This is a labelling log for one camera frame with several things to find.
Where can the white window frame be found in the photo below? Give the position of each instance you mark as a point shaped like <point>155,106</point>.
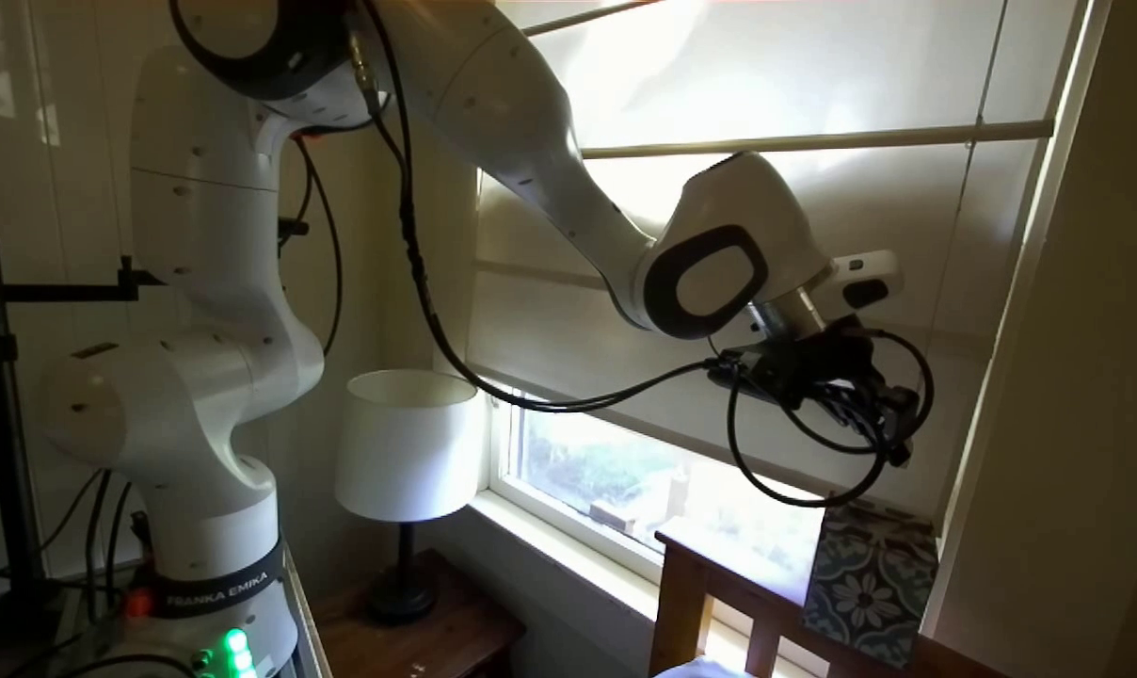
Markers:
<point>571,512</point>

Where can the white fabric window blind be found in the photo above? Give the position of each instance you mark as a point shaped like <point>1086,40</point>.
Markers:
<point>796,190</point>

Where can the white lamp shade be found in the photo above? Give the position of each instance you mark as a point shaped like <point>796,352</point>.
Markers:
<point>406,445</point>

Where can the dark wooden nightstand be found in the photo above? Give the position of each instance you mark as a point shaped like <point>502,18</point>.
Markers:
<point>431,634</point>

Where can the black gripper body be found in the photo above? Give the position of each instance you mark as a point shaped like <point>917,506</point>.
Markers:
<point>803,364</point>

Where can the black camera stand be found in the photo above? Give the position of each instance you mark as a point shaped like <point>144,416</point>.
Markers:
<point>5,416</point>

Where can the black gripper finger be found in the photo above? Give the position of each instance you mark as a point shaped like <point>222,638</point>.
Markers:
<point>898,398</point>
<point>892,442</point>

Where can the patterned tissue box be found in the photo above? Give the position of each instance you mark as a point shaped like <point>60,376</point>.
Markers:
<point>871,587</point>

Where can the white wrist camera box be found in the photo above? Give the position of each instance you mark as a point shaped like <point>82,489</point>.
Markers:
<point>864,276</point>

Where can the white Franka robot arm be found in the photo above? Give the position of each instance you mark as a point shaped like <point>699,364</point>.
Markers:
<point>217,378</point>

